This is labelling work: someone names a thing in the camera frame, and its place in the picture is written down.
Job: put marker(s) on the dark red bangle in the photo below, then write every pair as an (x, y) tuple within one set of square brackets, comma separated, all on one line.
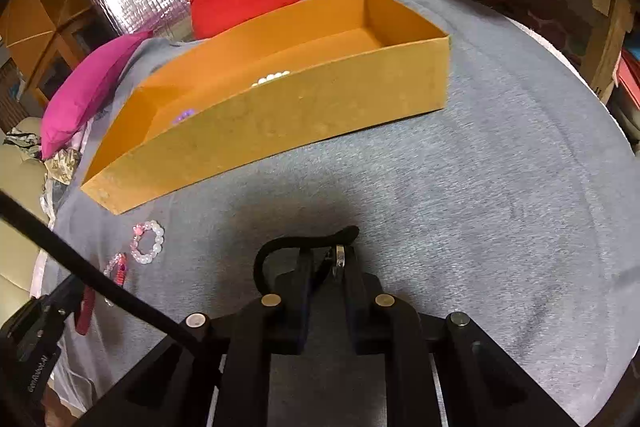
[(85, 317)]

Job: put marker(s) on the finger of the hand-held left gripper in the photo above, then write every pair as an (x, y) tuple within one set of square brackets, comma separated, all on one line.
[(67, 294)]

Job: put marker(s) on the orange cardboard box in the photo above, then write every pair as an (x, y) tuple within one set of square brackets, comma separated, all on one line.
[(275, 122)]

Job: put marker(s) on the magenta pillow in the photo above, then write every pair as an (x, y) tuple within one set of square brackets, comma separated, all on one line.
[(90, 92)]

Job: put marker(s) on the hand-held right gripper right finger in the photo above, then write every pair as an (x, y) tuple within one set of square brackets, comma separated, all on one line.
[(357, 307)]

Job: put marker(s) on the pale pink sheet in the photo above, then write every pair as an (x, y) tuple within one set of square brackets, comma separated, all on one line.
[(42, 276)]

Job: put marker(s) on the dark wicker chest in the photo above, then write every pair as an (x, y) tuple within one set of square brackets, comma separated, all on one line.
[(10, 92)]

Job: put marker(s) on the wooden cabinet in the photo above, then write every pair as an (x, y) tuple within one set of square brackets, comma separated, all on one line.
[(45, 7)]

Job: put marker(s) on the black white floral cloth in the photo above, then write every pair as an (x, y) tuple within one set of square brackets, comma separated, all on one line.
[(20, 142)]

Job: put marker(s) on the tan patterned cloth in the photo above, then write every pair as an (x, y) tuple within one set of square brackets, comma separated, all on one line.
[(62, 167)]

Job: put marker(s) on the beige sofa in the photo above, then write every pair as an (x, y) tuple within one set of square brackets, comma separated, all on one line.
[(20, 207)]

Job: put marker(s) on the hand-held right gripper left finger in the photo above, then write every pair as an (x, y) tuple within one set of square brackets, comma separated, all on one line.
[(302, 307)]

